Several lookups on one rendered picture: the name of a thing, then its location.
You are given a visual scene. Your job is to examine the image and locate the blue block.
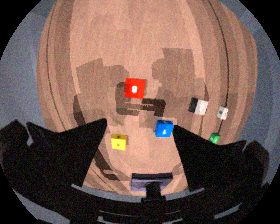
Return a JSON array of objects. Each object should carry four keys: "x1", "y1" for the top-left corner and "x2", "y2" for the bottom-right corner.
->
[{"x1": 155, "y1": 120, "x2": 173, "y2": 137}]

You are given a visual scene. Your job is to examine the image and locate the green block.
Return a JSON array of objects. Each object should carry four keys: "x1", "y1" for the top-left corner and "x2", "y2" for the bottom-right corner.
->
[{"x1": 209, "y1": 133, "x2": 220, "y2": 143}]

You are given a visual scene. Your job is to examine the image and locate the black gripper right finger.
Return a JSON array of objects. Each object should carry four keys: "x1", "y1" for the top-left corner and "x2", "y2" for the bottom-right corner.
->
[{"x1": 172, "y1": 124, "x2": 246, "y2": 192}]

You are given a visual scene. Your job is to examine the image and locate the yellow block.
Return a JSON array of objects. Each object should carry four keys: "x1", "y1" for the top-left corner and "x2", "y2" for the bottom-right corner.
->
[{"x1": 112, "y1": 133, "x2": 127, "y2": 149}]

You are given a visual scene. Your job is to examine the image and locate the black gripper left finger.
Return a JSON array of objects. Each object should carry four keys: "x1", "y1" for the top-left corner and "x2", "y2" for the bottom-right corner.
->
[{"x1": 26, "y1": 119, "x2": 108, "y2": 188}]

